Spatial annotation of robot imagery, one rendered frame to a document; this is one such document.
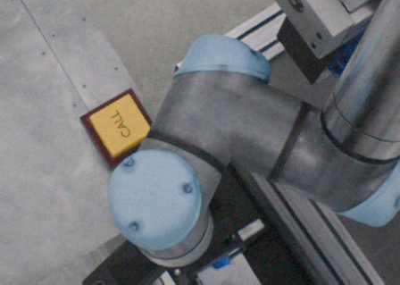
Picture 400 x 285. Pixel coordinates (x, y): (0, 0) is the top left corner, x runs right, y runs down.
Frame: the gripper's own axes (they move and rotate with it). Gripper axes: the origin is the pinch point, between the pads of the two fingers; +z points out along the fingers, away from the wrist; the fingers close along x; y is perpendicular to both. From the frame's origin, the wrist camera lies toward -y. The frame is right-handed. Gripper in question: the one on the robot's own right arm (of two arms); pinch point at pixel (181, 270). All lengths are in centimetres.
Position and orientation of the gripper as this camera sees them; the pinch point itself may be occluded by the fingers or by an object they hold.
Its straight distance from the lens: 116.3
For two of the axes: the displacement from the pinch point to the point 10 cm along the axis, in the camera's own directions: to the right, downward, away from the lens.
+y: 8.4, -5.3, 0.5
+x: -5.2, -7.9, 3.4
